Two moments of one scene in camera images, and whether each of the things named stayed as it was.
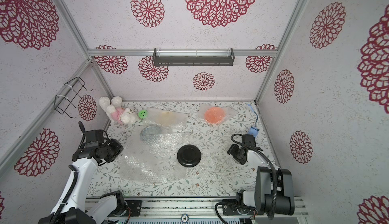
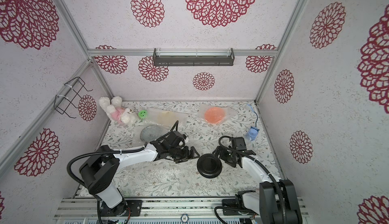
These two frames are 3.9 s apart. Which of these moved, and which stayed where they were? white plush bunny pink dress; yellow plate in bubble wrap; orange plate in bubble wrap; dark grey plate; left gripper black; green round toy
Moved: left gripper black; dark grey plate
Stayed: orange plate in bubble wrap; white plush bunny pink dress; green round toy; yellow plate in bubble wrap
